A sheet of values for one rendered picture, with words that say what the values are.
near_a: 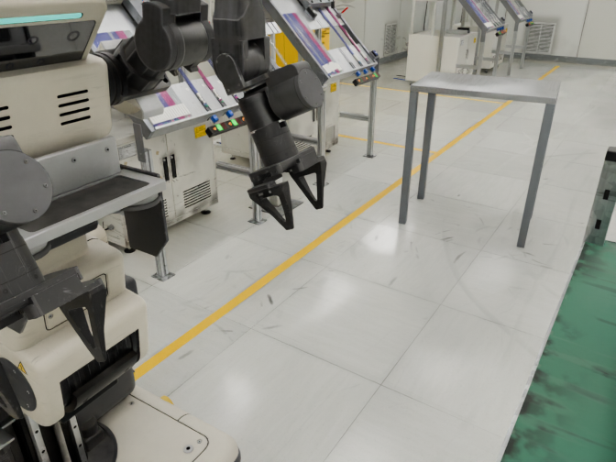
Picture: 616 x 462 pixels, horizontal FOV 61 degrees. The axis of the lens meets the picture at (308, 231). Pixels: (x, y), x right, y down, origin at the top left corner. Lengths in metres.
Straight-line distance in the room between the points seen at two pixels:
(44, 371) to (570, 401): 0.73
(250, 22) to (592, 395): 0.62
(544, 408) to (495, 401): 1.42
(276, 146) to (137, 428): 0.94
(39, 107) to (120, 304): 0.37
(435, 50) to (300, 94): 6.22
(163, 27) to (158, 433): 1.01
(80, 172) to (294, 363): 1.36
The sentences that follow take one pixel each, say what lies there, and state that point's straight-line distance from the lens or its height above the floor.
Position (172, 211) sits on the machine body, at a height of 0.14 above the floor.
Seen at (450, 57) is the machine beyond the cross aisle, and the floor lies 0.39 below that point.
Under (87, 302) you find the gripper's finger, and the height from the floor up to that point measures 1.05.
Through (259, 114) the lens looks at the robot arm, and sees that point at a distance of 0.78.
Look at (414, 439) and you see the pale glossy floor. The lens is 1.81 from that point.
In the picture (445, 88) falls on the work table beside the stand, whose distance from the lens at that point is 2.82.
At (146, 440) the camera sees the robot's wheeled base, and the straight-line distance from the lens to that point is 1.46.
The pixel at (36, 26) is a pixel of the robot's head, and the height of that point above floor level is 1.27.
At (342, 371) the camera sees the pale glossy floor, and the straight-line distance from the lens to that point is 2.01.
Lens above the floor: 1.34
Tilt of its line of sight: 27 degrees down
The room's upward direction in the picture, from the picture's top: straight up
